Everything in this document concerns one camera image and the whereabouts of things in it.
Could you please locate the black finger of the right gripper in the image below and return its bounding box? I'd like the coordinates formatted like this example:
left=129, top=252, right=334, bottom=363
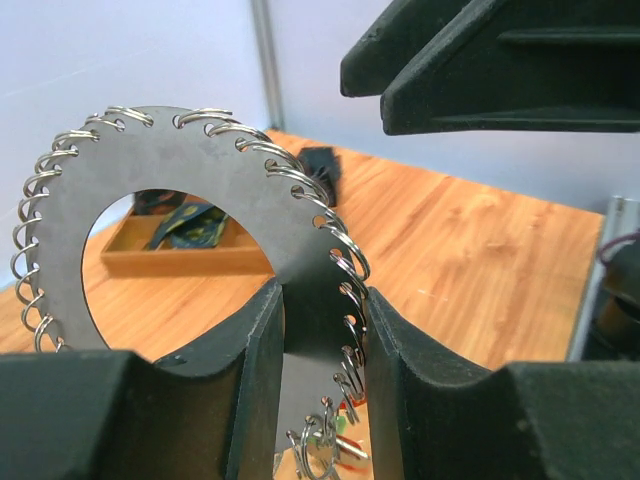
left=381, top=1, right=639, bottom=135
left=340, top=0, right=468, bottom=97

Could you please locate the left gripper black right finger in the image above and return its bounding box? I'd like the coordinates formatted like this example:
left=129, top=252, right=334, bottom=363
left=365, top=290, right=639, bottom=479

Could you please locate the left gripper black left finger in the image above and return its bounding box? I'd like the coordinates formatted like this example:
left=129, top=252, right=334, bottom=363
left=1, top=281, right=284, bottom=479

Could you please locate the metal key ring disc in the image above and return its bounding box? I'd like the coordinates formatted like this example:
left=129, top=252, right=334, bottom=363
left=10, top=104, right=374, bottom=480

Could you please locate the dark blue dotted tie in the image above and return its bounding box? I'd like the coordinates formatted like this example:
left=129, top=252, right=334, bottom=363
left=297, top=146, right=342, bottom=207

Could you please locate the dark green patterned tie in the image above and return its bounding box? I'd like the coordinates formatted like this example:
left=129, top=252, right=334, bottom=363
left=146, top=202, right=229, bottom=250

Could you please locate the black orange rolled tie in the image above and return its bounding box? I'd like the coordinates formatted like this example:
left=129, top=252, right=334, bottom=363
left=133, top=189, right=187, bottom=216

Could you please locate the wooden compartment tray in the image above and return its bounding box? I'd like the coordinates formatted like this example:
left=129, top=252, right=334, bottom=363
left=100, top=194, right=273, bottom=278

